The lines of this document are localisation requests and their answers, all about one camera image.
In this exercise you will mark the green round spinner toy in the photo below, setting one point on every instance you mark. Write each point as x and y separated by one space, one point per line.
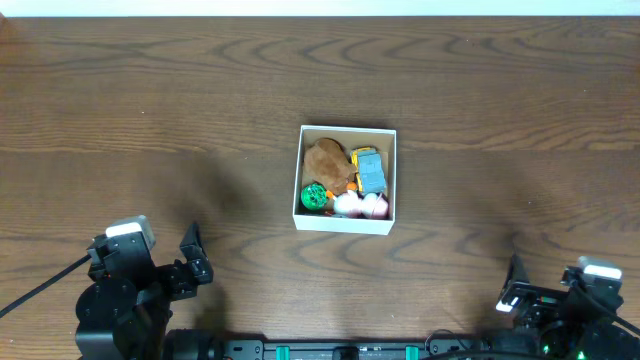
314 197

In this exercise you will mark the brown plush toy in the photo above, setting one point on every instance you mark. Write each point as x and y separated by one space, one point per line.
326 163

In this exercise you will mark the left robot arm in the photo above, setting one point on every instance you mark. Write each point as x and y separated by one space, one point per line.
125 312

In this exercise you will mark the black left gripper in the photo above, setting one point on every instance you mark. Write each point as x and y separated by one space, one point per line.
167 273

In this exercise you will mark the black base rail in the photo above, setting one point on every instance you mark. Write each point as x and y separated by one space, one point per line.
325 350

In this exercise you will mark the yellow grey toy car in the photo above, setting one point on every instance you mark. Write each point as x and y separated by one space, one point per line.
370 176

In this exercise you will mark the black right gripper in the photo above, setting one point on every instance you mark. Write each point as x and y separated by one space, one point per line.
545 303

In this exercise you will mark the pig face rattle drum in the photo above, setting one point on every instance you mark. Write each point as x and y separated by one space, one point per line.
335 215

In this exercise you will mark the white cardboard box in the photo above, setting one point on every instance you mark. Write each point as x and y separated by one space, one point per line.
384 140

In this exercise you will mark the pink white duck figure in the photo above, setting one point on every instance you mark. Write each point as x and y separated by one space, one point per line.
370 206

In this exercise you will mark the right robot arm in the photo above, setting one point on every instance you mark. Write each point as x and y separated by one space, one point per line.
616 340

